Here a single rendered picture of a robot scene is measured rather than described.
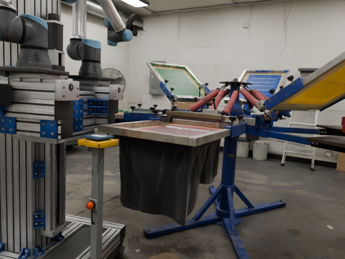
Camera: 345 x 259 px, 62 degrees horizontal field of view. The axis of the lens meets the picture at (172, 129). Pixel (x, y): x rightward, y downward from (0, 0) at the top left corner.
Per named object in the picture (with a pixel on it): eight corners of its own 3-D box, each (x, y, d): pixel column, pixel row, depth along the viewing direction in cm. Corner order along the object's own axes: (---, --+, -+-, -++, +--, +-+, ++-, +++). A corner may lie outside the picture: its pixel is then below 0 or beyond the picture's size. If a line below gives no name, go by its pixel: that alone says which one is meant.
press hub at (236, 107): (238, 232, 252) (251, 77, 236) (197, 221, 271) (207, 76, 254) (249, 217, 286) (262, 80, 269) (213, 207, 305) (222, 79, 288)
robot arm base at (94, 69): (73, 75, 176) (73, 58, 175) (87, 76, 190) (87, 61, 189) (95, 76, 172) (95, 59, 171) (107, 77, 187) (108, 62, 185)
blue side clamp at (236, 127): (231, 137, 169) (232, 126, 168) (223, 136, 171) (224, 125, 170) (245, 133, 195) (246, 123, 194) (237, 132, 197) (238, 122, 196)
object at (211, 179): (187, 224, 145) (192, 142, 140) (180, 222, 147) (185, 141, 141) (218, 198, 185) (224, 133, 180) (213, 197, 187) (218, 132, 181)
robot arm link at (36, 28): (53, 48, 133) (53, 18, 131) (22, 43, 123) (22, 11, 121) (41, 50, 141) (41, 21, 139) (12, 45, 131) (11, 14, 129)
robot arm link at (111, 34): (114, 43, 199) (115, 27, 198) (104, 44, 206) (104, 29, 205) (122, 45, 205) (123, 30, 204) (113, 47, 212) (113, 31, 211)
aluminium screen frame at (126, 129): (195, 146, 127) (196, 138, 127) (97, 132, 155) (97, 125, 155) (244, 131, 195) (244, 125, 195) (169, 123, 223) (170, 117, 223)
